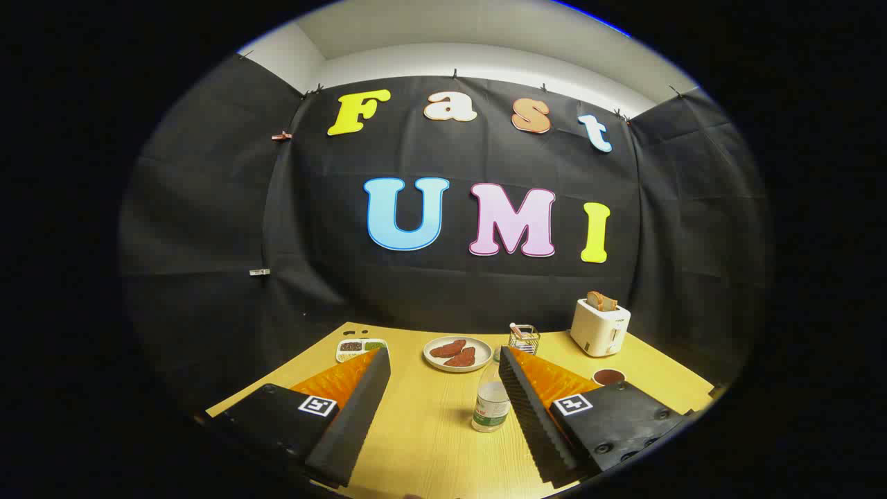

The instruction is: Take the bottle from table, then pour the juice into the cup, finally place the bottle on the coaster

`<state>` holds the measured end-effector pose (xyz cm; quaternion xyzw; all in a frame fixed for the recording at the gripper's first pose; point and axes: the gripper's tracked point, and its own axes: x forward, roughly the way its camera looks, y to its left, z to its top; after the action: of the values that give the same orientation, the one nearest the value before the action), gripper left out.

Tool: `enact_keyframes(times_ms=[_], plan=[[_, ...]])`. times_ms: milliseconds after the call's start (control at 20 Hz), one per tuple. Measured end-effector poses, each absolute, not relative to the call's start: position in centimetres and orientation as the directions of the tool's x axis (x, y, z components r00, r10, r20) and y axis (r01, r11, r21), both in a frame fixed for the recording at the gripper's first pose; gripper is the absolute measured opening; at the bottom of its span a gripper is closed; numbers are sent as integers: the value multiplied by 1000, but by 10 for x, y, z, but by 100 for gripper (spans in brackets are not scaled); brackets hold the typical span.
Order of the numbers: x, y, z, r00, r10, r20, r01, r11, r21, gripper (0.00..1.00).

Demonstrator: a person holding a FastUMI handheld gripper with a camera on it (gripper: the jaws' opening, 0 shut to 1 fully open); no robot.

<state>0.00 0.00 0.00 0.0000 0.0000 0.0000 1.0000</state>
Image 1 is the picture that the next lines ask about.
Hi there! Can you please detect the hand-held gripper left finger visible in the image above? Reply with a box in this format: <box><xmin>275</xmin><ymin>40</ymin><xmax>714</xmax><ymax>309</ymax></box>
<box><xmin>201</xmin><ymin>347</ymin><xmax>392</xmax><ymax>489</ymax></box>

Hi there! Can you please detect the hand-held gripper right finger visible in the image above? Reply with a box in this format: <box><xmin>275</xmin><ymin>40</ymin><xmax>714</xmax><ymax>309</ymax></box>
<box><xmin>498</xmin><ymin>345</ymin><xmax>694</xmax><ymax>489</ymax></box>

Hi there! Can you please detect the clear plastic juice bottle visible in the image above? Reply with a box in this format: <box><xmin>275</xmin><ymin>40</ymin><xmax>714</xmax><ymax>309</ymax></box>
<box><xmin>472</xmin><ymin>360</ymin><xmax>512</xmax><ymax>433</ymax></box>

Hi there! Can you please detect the wooden table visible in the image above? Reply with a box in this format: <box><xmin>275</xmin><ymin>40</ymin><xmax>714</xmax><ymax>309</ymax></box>
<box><xmin>205</xmin><ymin>322</ymin><xmax>718</xmax><ymax>499</ymax></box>

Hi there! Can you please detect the white divided tray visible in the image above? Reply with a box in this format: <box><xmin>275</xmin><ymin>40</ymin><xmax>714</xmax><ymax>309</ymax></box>
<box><xmin>336</xmin><ymin>338</ymin><xmax>389</xmax><ymax>364</ymax></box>

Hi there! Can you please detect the white round plate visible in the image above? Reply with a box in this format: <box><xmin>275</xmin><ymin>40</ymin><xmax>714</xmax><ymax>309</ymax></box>
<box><xmin>423</xmin><ymin>336</ymin><xmax>493</xmax><ymax>374</ymax></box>

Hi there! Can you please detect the white toaster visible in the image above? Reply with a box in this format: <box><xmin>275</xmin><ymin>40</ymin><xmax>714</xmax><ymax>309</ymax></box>
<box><xmin>570</xmin><ymin>298</ymin><xmax>631</xmax><ymax>358</ymax></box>

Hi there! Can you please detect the black backdrop cloth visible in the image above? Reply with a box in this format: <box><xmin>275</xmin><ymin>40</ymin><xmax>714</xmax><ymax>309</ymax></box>
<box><xmin>118</xmin><ymin>54</ymin><xmax>773</xmax><ymax>410</ymax></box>

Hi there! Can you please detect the metal wire basket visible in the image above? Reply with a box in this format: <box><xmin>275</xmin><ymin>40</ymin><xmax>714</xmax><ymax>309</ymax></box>
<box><xmin>509</xmin><ymin>324</ymin><xmax>541</xmax><ymax>356</ymax></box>

